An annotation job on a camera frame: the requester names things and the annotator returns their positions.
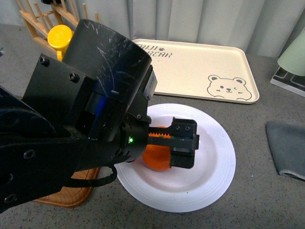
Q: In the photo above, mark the grey curtain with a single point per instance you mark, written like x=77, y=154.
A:
x=261, y=27

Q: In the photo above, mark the grey cloth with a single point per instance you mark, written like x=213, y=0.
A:
x=287, y=145

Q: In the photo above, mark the beige bear tray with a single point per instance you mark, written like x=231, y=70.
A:
x=201, y=71

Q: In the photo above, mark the yellow mug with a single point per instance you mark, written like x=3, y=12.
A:
x=59, y=38

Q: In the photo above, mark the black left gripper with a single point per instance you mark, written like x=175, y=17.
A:
x=181, y=136

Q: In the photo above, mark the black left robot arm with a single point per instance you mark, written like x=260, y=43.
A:
x=81, y=116

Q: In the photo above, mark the wooden cutting board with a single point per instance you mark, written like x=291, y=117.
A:
x=70, y=197

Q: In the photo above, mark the wooden dish rack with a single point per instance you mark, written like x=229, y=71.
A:
x=40, y=23

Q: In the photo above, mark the orange mandarin fruit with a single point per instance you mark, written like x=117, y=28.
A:
x=157, y=157

